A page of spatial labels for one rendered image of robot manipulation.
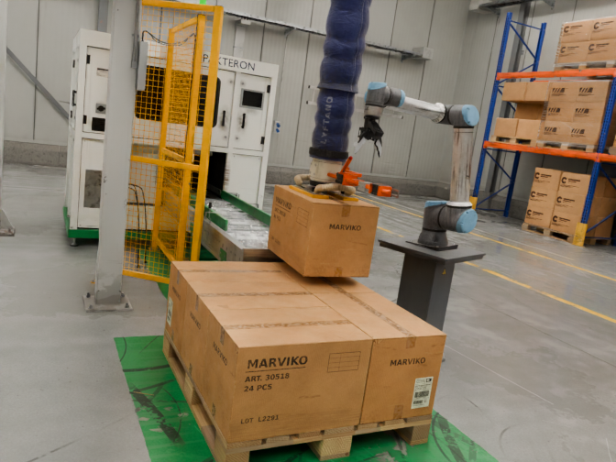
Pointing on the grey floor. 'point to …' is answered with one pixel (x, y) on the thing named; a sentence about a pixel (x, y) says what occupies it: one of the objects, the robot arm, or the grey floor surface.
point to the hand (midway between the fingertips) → (368, 156)
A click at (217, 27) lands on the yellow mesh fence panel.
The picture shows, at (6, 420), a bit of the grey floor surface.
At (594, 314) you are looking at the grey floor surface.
